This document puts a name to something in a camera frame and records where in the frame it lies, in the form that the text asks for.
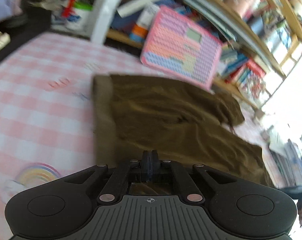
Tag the pink checkered cartoon desk mat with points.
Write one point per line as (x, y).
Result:
(50, 180)

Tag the white orange box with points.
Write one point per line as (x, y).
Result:
(141, 28)

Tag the pink learning keyboard tablet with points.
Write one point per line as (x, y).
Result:
(168, 19)

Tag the stack of notebooks right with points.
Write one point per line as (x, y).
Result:
(288, 159)

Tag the white green-lid pen jar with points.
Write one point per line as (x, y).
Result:
(78, 17)

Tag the black box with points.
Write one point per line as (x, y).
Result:
(39, 21)

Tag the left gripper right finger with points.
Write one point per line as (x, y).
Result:
(173, 175)

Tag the brown corduroy pants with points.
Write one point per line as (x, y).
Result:
(182, 122)

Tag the white bookshelf upright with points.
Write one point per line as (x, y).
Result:
(103, 21)

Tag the wooden shelf board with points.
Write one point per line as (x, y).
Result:
(164, 50)

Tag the red tassel ornament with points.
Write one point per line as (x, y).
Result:
(67, 10)

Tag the white leaning book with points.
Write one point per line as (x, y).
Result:
(133, 6)

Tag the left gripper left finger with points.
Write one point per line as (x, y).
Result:
(127, 172)

